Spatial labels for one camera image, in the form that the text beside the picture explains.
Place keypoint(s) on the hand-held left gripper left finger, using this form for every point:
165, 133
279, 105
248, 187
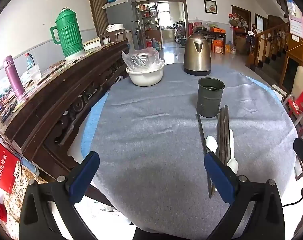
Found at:
82, 177

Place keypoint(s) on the steel electric kettle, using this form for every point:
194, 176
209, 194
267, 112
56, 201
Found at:
197, 55

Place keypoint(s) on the dark wooden sideboard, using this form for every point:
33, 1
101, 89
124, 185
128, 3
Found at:
49, 105

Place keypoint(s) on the wooden side table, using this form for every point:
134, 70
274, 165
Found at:
217, 32

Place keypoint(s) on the dark green utensil holder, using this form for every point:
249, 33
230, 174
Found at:
209, 97

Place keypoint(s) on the red-capped water bottle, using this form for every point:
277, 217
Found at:
29, 61

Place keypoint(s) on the beige chair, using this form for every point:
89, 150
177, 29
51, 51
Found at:
301, 80

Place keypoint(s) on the wooden stair railing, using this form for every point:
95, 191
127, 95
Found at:
266, 42

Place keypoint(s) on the light blue cloth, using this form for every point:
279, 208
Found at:
91, 127

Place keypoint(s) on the white chest freezer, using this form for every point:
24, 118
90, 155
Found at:
92, 43

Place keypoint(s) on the wall calendar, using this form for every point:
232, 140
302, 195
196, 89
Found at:
296, 20

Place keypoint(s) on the red cardboard box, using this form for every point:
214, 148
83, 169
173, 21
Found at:
4, 165

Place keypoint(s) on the clear plastic cup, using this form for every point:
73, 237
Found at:
35, 73

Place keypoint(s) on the white lidded container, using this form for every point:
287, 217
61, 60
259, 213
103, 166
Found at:
115, 27

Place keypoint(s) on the grey refrigerator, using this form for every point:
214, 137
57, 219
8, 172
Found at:
121, 15

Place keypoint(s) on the green thermos jug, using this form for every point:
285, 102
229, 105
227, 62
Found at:
71, 35

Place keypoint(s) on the orange cardboard box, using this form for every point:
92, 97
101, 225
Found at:
218, 47

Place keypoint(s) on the large water jug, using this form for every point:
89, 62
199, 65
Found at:
233, 48

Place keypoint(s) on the framed wall picture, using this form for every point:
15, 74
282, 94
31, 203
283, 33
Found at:
211, 6

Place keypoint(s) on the blue detergent jug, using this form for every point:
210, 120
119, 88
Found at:
156, 45

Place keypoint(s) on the purple drinking bottle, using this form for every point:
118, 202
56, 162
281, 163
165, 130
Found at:
14, 77

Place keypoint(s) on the white plastic spoon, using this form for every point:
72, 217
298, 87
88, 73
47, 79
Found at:
232, 163
212, 143

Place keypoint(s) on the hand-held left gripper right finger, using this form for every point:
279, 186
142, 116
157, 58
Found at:
220, 177

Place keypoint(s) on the red plastic chair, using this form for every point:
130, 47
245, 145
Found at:
300, 102

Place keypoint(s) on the clear plastic bag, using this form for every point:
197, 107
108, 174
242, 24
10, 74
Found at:
141, 57

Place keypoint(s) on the brown window blind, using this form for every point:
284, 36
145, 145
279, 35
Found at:
99, 5

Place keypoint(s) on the grey tablecloth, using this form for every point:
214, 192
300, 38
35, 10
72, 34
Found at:
154, 135

